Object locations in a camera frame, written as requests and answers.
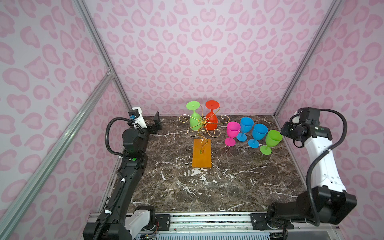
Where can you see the red wine glass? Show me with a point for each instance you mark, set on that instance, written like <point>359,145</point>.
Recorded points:
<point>211,118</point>

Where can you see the aluminium frame post left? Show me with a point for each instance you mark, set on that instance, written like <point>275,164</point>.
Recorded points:
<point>100,46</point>

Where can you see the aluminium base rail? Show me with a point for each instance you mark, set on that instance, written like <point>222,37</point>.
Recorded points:
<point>230,226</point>

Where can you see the magenta wine glass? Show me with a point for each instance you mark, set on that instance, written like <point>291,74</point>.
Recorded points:
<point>233,129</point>

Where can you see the aluminium frame post right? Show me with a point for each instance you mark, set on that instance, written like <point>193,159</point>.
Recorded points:
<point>327,21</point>

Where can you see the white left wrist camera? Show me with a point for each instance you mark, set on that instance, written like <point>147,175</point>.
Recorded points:
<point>136,114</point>

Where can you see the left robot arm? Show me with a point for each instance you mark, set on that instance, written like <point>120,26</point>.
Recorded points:
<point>113,223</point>

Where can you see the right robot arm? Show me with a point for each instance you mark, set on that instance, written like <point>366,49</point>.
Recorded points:
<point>326,200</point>

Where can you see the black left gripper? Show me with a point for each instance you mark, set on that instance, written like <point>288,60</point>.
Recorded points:
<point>153,130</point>

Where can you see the gold wire glass rack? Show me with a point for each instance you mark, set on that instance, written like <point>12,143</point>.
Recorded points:
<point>203,111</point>

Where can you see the aluminium frame post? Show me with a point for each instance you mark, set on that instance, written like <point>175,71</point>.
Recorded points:
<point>100,46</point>
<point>327,21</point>

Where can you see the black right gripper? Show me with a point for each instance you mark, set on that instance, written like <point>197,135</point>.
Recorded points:
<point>285,129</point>

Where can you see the blue front wine glass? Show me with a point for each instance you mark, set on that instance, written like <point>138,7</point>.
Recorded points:
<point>258,133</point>

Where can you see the green wine glass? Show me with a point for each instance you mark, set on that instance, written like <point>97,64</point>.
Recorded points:
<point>195,118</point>
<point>273,138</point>

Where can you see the blue wine glass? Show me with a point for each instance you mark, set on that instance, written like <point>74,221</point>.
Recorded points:
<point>258,133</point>
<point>246,125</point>

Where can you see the orange wooden rack base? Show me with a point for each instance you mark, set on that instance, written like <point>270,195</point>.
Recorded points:
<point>202,154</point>

